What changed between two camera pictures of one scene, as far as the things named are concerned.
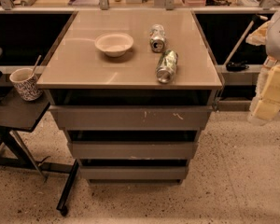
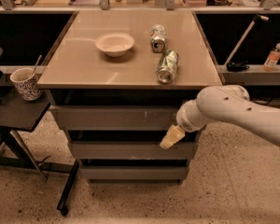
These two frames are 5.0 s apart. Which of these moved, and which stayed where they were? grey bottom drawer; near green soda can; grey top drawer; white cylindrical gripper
Moved: white cylindrical gripper
Stayed: grey top drawer; grey bottom drawer; near green soda can
